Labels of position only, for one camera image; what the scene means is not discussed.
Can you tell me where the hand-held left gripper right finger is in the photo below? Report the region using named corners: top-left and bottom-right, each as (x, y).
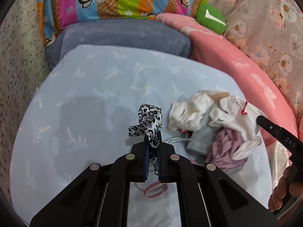
top-left (157, 132), bottom-right (278, 227)

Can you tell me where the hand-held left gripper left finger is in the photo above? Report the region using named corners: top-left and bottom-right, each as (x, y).
top-left (30, 135), bottom-right (150, 227)

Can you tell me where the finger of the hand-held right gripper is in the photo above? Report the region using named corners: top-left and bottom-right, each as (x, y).
top-left (256, 115), bottom-right (283, 139)

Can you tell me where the white cloth with red tag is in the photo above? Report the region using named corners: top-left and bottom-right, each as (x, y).
top-left (208, 96), bottom-right (263, 160)

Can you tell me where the leopard print ribbon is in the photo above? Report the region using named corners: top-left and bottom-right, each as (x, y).
top-left (128, 103), bottom-right (164, 176)

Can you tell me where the purple cloth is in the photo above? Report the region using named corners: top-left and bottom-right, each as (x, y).
top-left (205, 129), bottom-right (248, 171)

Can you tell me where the beige cloth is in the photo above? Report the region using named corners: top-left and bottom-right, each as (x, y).
top-left (208, 92), bottom-right (233, 101)

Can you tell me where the person's right hand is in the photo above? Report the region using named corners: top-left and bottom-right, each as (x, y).
top-left (268, 166), bottom-right (303, 213)

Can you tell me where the clear plastic tube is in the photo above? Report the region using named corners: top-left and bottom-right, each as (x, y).
top-left (162, 136), bottom-right (193, 146)

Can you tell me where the grey cloth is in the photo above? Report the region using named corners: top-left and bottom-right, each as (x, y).
top-left (186, 113), bottom-right (223, 154)

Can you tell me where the white crumpled cloth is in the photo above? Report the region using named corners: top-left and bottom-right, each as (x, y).
top-left (168, 91), bottom-right (215, 131)

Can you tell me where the pink blanket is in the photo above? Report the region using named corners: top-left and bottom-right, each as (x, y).
top-left (156, 13), bottom-right (300, 152)

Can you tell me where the light blue palm-print pillow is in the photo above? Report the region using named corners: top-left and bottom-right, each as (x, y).
top-left (9, 44), bottom-right (275, 227)

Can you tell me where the floral quilt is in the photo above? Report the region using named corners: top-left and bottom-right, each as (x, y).
top-left (208, 0), bottom-right (303, 114)

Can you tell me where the green round cushion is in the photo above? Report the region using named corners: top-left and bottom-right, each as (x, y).
top-left (195, 4), bottom-right (227, 34)

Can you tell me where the blue-grey pillow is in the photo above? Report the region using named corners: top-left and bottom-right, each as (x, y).
top-left (45, 19), bottom-right (193, 70)

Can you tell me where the striped monkey print pillow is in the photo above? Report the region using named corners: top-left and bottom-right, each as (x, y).
top-left (38, 0), bottom-right (213, 48)

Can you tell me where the pink hair tie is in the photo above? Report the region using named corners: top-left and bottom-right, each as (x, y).
top-left (144, 182), bottom-right (169, 198)

